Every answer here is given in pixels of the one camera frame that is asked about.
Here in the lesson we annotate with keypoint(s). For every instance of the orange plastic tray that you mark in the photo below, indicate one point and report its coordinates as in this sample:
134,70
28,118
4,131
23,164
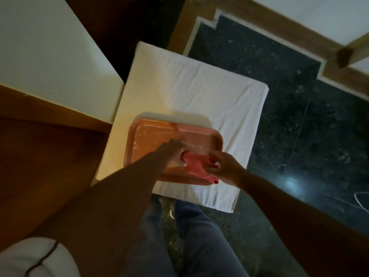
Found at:
152,138

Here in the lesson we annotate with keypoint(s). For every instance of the person's right thumb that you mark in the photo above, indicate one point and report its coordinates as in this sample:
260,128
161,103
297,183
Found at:
212,177

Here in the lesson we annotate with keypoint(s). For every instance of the pink cloth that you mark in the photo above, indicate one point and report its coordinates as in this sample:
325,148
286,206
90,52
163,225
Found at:
196,167

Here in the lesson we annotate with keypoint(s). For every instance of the wooden post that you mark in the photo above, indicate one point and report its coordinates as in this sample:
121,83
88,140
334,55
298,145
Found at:
353,51

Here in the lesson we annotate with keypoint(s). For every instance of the person's left hand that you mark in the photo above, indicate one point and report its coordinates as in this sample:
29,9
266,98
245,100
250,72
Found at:
170,151

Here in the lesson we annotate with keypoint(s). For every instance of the person's right forearm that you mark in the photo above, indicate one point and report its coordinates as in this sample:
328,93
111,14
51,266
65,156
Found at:
299,225

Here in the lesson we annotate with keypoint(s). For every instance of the white mattress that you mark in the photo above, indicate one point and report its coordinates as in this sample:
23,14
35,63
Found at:
49,48

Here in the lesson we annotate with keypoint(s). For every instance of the person's left leg in jeans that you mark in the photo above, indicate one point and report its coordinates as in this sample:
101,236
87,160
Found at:
150,245

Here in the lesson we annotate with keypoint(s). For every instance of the person's left fingers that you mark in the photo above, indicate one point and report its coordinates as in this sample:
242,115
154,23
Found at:
182,151

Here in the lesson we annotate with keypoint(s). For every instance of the person's leg in jeans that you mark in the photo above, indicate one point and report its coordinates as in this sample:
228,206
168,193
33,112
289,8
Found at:
150,245
204,242

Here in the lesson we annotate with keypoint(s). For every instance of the white shirt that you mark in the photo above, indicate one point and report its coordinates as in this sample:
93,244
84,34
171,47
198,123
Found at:
17,256

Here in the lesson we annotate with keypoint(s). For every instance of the person's right hand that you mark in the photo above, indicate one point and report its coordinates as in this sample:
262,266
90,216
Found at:
227,168

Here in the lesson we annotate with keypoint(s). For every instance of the person's right leg in jeans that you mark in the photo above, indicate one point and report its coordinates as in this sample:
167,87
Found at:
204,242

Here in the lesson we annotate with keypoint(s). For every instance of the person's left forearm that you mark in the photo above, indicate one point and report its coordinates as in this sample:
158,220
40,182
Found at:
115,199

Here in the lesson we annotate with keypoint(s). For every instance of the wooden bed frame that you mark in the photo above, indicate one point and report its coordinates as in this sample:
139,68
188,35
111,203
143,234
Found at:
43,158

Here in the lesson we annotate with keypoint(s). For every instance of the white table cloth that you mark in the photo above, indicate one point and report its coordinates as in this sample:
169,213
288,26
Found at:
190,89

